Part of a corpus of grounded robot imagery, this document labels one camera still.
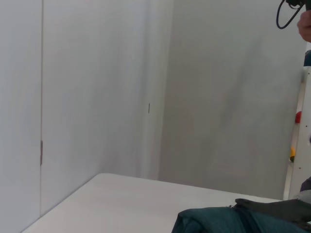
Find person's bare hand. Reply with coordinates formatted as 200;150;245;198
297;10;311;44

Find dark teal fabric lunch bag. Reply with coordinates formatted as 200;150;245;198
171;205;311;233

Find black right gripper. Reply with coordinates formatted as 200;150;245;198
234;198;311;225

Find white robot torso column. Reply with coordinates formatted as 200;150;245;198
282;67;311;201

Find black hanging cable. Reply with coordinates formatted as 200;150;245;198
276;0;303;30

